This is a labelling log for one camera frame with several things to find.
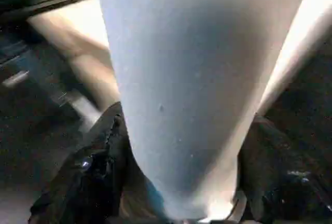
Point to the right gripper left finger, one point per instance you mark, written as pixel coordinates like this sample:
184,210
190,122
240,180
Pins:
88,177

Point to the white plastic table top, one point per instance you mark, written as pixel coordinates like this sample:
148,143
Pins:
78,42

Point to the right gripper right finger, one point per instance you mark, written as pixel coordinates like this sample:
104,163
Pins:
285,177

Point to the white plastic table leg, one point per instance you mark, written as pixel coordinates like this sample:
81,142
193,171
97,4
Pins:
202,79

